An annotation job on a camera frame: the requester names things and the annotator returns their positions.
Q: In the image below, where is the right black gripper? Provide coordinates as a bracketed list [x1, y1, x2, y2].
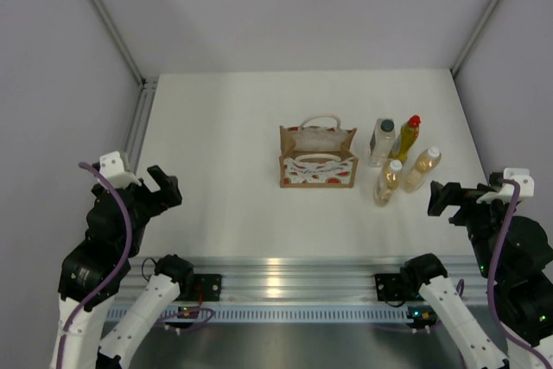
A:
[428, 180, 514, 277]

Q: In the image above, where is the white cap amber bottle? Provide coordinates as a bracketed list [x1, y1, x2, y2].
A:
[373, 159, 403, 207]
[404, 146, 442, 193]

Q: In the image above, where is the red cap yellow bottle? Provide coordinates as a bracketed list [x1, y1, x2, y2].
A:
[388, 115, 422, 163]

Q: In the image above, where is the grey cap clear bottle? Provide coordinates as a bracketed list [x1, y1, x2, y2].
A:
[369, 118, 396, 167]

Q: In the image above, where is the watermelon print canvas bag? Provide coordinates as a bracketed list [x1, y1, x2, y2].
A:
[279, 114, 359, 188]

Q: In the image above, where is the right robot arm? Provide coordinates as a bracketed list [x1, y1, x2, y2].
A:
[400, 174, 552, 368]

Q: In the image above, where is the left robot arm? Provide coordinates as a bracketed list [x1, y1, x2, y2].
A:
[50, 162, 195, 368]

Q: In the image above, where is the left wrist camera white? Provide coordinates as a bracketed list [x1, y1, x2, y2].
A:
[99, 151, 142, 188]

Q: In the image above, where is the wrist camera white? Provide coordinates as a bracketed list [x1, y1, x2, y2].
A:
[476, 168, 535, 204]
[99, 151, 142, 188]

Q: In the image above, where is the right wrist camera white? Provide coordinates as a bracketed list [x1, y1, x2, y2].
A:
[476, 168, 535, 204]

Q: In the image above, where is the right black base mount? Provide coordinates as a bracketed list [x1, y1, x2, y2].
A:
[374, 271, 448, 304]

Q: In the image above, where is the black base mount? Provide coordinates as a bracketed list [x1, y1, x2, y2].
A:
[145, 272, 224, 303]
[374, 271, 448, 304]

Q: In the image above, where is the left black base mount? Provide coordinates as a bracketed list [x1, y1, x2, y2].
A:
[145, 272, 224, 303]

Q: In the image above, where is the aluminium mounting rail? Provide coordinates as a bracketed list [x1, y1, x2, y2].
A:
[115, 256, 486, 305]

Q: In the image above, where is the white slotted cable duct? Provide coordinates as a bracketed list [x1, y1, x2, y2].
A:
[86, 306, 414, 323]

